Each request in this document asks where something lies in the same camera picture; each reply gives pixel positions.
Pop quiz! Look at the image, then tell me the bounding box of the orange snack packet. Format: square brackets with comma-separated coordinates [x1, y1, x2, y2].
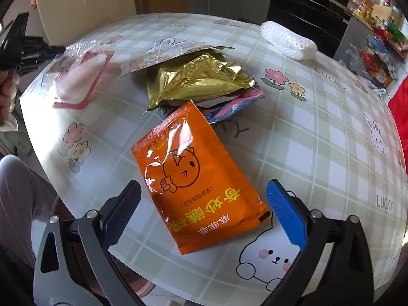
[131, 101, 270, 254]

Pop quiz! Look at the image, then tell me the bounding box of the checkered bunny tablecloth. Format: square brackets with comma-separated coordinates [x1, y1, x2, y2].
[20, 13, 407, 288]

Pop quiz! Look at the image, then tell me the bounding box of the gold foil wrapper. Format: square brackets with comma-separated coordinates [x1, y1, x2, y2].
[146, 49, 255, 111]

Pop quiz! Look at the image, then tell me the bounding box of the black stove oven unit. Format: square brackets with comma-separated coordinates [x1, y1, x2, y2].
[267, 0, 351, 57]

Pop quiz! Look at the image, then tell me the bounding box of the red framed plastic package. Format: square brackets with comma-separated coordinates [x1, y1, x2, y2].
[42, 40, 115, 111]

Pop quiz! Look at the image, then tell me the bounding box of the flower print plastic bag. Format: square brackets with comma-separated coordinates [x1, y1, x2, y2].
[120, 43, 234, 77]

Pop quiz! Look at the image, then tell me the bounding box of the red apron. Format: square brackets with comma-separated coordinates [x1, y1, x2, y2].
[388, 77, 408, 169]

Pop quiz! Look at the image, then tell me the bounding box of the wire storage rack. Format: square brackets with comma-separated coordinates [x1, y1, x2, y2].
[359, 18, 407, 89]

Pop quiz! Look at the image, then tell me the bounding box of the blue pink snack wrapper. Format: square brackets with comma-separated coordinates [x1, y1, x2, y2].
[198, 84, 265, 124]

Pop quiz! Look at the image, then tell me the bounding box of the white foam fruit net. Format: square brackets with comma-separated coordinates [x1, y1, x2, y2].
[260, 21, 318, 61]

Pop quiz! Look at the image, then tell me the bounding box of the beige refrigerator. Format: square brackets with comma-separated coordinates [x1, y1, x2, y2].
[36, 0, 136, 46]

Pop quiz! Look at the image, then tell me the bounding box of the person's left hand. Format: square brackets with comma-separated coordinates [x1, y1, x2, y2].
[0, 70, 19, 126]

